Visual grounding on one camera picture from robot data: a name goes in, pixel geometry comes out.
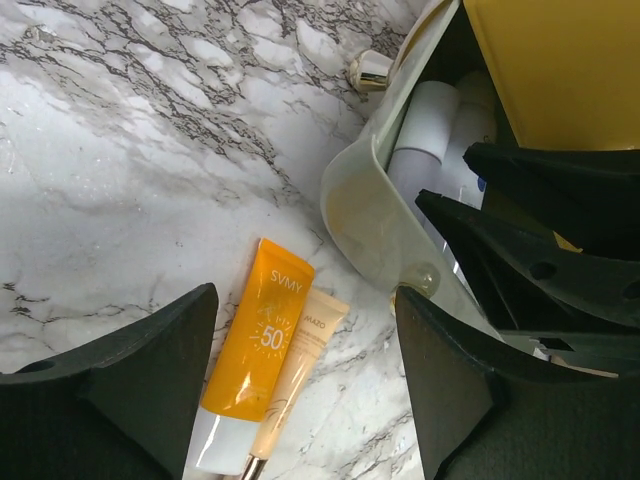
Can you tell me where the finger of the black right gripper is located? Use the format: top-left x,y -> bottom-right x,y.
464,143 -> 639,260

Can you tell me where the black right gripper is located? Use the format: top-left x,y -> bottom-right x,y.
416,190 -> 639,373

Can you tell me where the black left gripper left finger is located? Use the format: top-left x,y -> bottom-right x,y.
1,283 -> 219,479

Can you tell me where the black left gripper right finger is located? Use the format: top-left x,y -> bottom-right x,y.
395,286 -> 639,479

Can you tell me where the yellow drawer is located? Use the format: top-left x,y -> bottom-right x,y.
464,0 -> 639,151

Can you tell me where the orange sunscreen tube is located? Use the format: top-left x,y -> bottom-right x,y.
187,238 -> 315,475

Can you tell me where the grey bottom drawer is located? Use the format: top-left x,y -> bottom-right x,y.
320,1 -> 498,337

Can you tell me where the lavender white bottle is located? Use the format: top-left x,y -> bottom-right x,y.
387,81 -> 460,207

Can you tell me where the white blue tube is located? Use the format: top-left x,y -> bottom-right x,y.
441,71 -> 497,209

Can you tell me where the gold cream tube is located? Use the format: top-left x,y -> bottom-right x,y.
240,289 -> 350,479

